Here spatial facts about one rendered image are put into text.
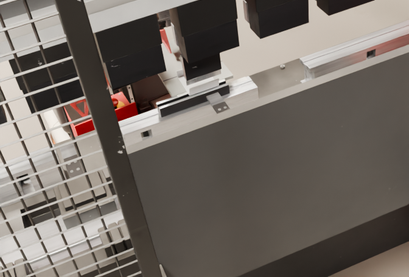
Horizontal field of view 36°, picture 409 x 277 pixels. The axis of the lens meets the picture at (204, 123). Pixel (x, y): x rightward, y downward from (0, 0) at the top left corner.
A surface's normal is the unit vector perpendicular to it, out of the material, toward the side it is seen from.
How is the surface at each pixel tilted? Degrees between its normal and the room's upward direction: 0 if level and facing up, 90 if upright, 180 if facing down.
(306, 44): 0
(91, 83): 90
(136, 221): 90
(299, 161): 90
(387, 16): 0
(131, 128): 0
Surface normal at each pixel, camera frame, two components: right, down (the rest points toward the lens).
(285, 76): -0.13, -0.75
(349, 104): 0.37, 0.57
